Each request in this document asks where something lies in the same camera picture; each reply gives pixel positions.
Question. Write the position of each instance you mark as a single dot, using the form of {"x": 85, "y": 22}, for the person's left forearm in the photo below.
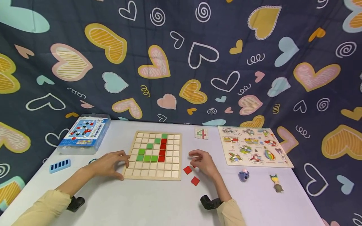
{"x": 56, "y": 201}

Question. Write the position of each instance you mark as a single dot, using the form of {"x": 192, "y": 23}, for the person's left fingers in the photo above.
{"x": 124, "y": 157}

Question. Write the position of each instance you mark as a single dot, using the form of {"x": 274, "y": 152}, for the black wrist band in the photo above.
{"x": 75, "y": 203}
{"x": 210, "y": 203}

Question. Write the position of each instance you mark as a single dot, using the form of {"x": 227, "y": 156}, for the wooden peg puzzle board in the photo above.
{"x": 278, "y": 139}

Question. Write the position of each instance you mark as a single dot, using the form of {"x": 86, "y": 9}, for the small purple toy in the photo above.
{"x": 243, "y": 175}

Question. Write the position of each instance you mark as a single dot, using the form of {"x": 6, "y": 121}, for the person's right thumb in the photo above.
{"x": 195, "y": 164}

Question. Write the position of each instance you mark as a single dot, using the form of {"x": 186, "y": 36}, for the group of green square tiles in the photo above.
{"x": 147, "y": 158}

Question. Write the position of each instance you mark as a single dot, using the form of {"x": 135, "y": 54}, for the person's right fingers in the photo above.
{"x": 195, "y": 153}

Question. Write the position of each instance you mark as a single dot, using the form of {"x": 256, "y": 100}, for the person's left thumb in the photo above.
{"x": 119, "y": 175}

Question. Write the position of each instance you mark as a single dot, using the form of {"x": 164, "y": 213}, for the blue slotted block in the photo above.
{"x": 60, "y": 165}

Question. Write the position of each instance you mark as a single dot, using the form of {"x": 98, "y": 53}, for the person's right hand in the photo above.
{"x": 206, "y": 164}

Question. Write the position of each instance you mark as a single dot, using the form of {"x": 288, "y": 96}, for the wooden grid board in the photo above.
{"x": 169, "y": 166}

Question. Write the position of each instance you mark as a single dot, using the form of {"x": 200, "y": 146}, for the person's right forearm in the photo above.
{"x": 229, "y": 210}

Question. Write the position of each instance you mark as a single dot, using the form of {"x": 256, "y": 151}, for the small pattern card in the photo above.
{"x": 201, "y": 133}

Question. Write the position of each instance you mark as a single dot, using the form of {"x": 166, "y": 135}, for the clear box with blue label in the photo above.
{"x": 84, "y": 133}

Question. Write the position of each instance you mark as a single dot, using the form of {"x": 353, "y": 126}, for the set of colourful puzzle pieces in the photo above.
{"x": 251, "y": 141}

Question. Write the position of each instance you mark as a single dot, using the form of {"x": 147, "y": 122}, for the small yellow grey toy figure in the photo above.
{"x": 276, "y": 183}

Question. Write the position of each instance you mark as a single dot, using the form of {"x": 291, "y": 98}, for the person's left hand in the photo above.
{"x": 109, "y": 164}

